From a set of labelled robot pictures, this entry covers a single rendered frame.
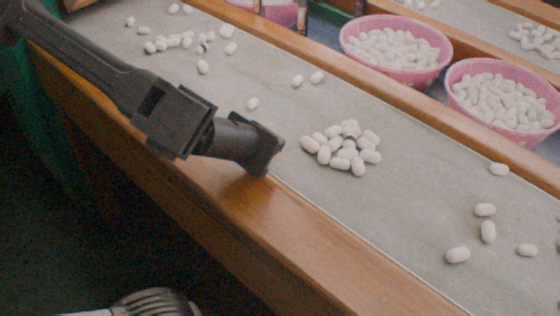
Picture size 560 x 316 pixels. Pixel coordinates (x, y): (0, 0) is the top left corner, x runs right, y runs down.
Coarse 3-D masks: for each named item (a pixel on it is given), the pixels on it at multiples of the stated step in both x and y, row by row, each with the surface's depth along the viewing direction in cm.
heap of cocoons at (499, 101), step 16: (464, 80) 95; (480, 80) 96; (496, 80) 95; (464, 96) 92; (480, 96) 91; (496, 96) 91; (512, 96) 91; (528, 96) 93; (480, 112) 88; (496, 112) 88; (512, 112) 87; (528, 112) 88; (544, 112) 88; (512, 128) 85; (528, 128) 83; (544, 128) 86
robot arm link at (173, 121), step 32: (32, 0) 61; (0, 32) 61; (32, 32) 58; (64, 32) 57; (64, 64) 57; (96, 64) 55; (128, 64) 54; (128, 96) 53; (160, 96) 55; (160, 128) 51; (192, 128) 53
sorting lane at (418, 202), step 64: (128, 0) 126; (192, 64) 99; (256, 64) 99; (320, 128) 83; (384, 128) 84; (320, 192) 72; (384, 192) 72; (448, 192) 72; (512, 192) 72; (512, 256) 63
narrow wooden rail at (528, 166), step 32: (192, 0) 119; (256, 32) 107; (288, 32) 105; (320, 64) 97; (352, 64) 95; (384, 96) 88; (416, 96) 87; (448, 128) 81; (480, 128) 80; (512, 160) 74; (544, 160) 74
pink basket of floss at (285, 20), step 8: (224, 0) 118; (248, 8) 116; (264, 8) 115; (272, 8) 116; (280, 8) 117; (288, 8) 118; (296, 8) 121; (264, 16) 118; (272, 16) 118; (280, 16) 119; (288, 16) 121; (296, 16) 124; (280, 24) 122; (288, 24) 124
